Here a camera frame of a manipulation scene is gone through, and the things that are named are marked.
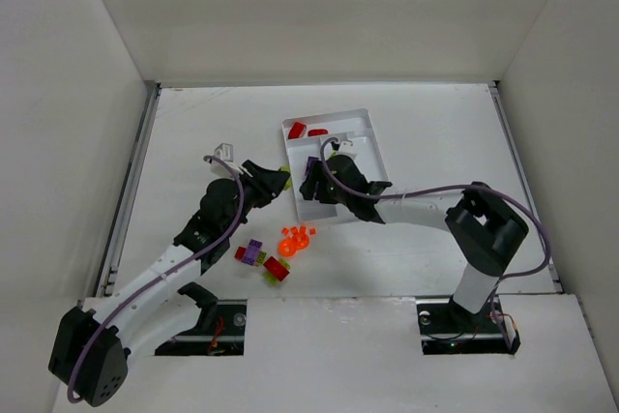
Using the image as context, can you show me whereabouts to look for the red curved lego brick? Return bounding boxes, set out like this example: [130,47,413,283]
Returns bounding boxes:
[307,129,329,137]

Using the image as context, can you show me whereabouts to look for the red flower lego brick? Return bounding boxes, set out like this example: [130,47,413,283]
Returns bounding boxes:
[287,121,307,140]

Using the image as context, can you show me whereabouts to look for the lime green small lego brick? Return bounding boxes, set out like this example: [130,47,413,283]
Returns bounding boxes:
[254,251,267,267]

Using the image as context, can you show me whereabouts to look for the purple sloped lego brick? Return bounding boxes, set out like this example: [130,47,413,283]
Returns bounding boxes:
[305,157,320,174]

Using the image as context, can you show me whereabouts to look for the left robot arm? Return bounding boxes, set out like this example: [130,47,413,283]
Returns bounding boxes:
[48,156,290,407]

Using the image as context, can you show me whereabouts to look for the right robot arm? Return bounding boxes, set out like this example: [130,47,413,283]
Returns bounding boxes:
[299,155,529,314]

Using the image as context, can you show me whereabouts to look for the lime lego under purple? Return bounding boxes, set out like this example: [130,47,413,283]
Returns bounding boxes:
[280,165,292,191]

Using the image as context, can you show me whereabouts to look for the white divided sorting tray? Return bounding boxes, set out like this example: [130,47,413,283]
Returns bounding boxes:
[281,108,387,224]

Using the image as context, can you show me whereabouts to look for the small orange lego pieces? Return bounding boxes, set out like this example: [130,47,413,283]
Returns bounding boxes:
[281,225,317,237]

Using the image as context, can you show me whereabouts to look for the small red lego brick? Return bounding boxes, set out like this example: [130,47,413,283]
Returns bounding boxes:
[234,247,247,261]

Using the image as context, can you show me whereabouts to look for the purple long lego brick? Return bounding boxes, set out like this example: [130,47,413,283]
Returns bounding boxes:
[241,239,262,266]

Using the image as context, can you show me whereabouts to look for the red square lego brick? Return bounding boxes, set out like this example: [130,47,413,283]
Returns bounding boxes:
[263,256,289,281]

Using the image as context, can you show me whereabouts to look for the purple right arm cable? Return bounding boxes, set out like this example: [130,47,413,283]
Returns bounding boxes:
[319,136,552,332]

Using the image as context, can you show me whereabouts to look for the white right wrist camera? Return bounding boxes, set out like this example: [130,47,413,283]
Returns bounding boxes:
[333,140,357,160]

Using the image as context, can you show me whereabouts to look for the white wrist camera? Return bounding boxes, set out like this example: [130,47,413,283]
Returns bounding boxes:
[333,140,357,160]
[210,143,235,176]

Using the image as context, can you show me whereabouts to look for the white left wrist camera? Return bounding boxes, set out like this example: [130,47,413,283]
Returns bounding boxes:
[210,143,235,176]

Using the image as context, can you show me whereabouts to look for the orange lego ring piece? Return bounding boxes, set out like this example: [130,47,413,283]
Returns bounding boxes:
[278,232,310,258]

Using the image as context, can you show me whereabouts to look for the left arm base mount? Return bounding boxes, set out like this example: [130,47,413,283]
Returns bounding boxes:
[154,283,248,357]

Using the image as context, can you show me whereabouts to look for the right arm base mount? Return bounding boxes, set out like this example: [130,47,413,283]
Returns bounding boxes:
[416,297,521,355]

